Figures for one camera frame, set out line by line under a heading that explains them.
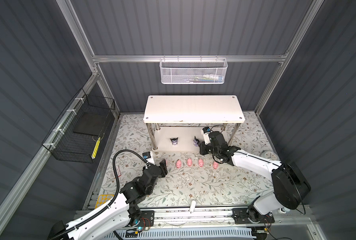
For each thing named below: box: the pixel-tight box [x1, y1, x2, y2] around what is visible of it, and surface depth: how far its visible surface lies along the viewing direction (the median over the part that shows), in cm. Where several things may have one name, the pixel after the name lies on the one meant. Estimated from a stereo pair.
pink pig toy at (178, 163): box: [176, 159, 182, 169], surface depth 93 cm
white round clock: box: [260, 150, 280, 161], surface depth 95 cm
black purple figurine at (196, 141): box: [193, 135, 200, 147], surface depth 92 cm
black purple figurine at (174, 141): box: [170, 137, 179, 146], surface depth 93 cm
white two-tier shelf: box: [143, 95, 246, 151], surface depth 80 cm
